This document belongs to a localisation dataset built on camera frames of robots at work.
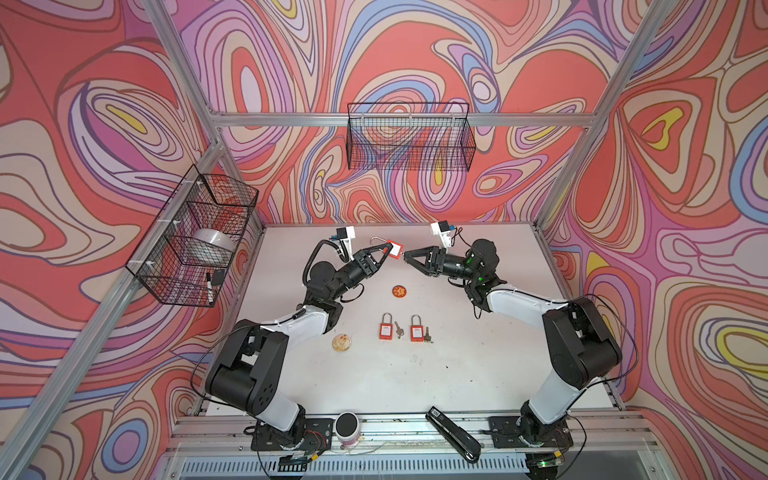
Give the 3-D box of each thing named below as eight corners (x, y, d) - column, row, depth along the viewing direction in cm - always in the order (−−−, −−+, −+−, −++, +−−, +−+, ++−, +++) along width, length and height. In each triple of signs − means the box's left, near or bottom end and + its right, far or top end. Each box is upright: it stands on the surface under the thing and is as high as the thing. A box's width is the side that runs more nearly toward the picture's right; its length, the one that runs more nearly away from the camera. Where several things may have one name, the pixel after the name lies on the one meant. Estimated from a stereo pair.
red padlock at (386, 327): (379, 340, 92) (379, 337, 90) (379, 315, 97) (379, 312, 95) (392, 340, 92) (392, 337, 90) (392, 315, 97) (392, 312, 95)
